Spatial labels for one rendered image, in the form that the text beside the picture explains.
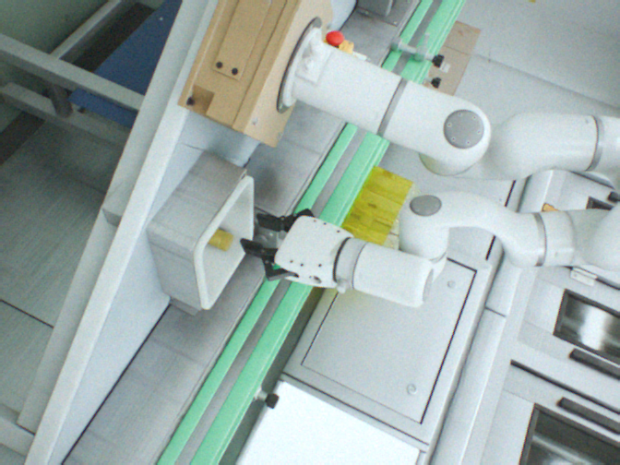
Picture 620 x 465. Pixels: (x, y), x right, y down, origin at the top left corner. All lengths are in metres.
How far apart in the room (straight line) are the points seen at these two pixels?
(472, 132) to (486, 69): 5.84
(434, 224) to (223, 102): 0.34
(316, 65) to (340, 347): 0.66
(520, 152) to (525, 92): 5.73
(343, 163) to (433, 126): 0.39
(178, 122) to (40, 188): 0.78
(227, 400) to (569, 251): 0.62
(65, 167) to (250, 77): 0.91
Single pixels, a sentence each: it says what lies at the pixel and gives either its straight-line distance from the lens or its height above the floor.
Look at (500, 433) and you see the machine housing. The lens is 1.40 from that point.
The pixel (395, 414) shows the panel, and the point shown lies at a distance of 1.28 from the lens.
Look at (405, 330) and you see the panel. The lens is 1.36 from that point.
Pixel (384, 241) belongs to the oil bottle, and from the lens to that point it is 1.27.
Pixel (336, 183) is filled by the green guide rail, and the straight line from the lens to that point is 1.20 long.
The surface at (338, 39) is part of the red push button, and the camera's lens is 1.31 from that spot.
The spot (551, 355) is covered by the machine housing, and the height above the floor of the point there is 1.52.
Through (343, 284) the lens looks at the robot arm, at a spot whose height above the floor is 1.05.
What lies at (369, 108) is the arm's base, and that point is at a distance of 0.88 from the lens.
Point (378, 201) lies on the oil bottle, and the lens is 1.32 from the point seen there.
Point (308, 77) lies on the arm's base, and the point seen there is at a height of 0.88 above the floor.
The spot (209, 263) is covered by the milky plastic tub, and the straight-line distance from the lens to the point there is 1.10.
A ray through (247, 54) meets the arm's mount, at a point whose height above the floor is 0.82.
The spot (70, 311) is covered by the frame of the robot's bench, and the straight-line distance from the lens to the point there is 1.02.
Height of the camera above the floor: 1.11
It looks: 9 degrees down
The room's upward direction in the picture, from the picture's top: 114 degrees clockwise
